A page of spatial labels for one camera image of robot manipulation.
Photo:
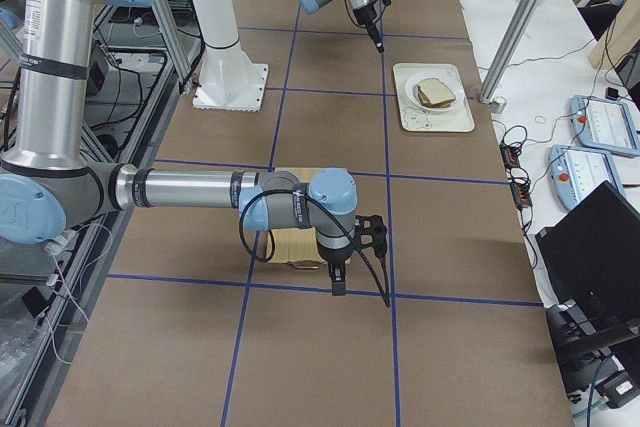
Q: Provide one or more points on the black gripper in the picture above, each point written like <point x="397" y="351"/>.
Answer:
<point x="366" y="15"/>
<point x="333" y="257"/>

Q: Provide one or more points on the white round plate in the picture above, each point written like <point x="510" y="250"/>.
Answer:
<point x="411" y="92"/>

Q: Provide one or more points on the bread slice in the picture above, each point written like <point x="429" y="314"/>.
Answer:
<point x="427" y="103"/>
<point x="434" y="89"/>

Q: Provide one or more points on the blue tape grid lines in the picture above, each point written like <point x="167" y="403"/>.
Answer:
<point x="206" y="337"/>

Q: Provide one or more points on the bamboo cutting board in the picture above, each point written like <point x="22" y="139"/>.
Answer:
<point x="294" y="247"/>

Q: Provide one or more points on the cream bear tray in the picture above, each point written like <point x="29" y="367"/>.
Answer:
<point x="414" y="117"/>

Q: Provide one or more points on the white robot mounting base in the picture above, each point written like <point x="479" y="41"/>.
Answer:
<point x="228" y="79"/>

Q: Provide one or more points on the lower teach pendant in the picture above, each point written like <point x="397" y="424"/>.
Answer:
<point x="577" y="171"/>

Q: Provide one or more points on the teach pendant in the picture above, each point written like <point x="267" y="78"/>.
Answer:
<point x="604" y="124"/>
<point x="577" y="171"/>

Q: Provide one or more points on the upper teach pendant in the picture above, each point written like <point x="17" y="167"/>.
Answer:
<point x="604" y="124"/>

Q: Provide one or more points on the black laptop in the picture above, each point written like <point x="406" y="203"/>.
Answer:
<point x="592" y="255"/>

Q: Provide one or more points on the black power adapter box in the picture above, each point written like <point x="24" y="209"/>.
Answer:
<point x="98" y="71"/>

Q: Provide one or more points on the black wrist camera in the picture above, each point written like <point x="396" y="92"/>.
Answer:
<point x="371" y="232"/>

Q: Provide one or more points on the aluminium frame post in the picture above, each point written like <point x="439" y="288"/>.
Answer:
<point x="509" y="43"/>

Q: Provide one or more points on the orange black cable connector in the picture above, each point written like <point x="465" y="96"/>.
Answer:
<point x="518" y="177"/>

